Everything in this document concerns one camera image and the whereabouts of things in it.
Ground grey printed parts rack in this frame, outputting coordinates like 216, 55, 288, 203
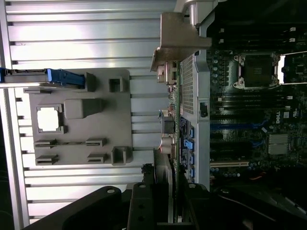
23, 69, 133, 166

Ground CPU socket with metal frame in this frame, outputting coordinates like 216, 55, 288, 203
233, 52, 283, 90

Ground blue expansion slot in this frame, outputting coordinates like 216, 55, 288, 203
210, 119, 270, 131

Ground silver CPU chip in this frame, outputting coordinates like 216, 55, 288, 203
37, 107, 60, 132

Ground white expansion slot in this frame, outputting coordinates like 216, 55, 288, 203
210, 161, 249, 168

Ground black RAM slot white latches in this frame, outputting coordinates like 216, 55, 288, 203
216, 95, 294, 102
218, 26, 297, 34
218, 37, 297, 45

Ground disk in blue caddy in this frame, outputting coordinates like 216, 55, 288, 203
0, 68, 86, 90

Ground silver finned chipset heatsink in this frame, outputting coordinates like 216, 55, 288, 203
268, 134, 289, 154

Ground silver open PC case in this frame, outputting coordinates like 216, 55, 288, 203
174, 0, 307, 230

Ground dark green Dell motherboard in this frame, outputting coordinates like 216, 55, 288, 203
206, 23, 307, 192

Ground black expansion slot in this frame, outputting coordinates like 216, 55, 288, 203
210, 143, 253, 157

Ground grey metal chassis bracket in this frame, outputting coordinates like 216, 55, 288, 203
150, 11, 213, 72

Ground metal socket cover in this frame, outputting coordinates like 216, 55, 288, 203
278, 50, 307, 85

